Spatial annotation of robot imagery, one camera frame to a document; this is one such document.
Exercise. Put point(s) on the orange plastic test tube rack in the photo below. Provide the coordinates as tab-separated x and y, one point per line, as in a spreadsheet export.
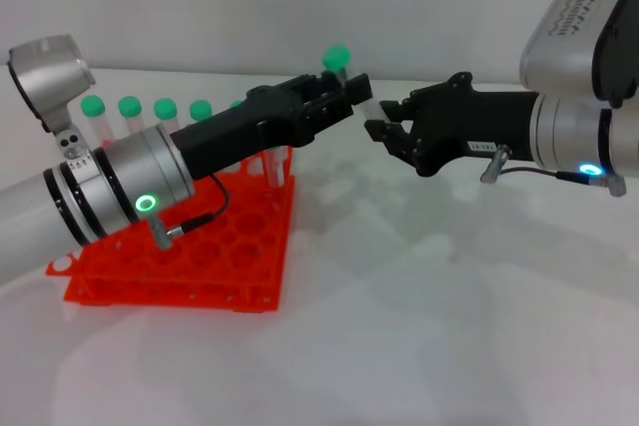
224	256

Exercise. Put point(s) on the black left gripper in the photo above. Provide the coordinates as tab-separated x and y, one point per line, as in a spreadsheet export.
239	131

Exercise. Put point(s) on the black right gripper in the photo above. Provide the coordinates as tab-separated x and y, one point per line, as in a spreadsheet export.
464	122

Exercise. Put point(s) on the clear test tube green cap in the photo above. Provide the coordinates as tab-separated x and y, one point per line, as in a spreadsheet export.
130	107
274	166
236	105
166	109
337	57
93	107
201	109

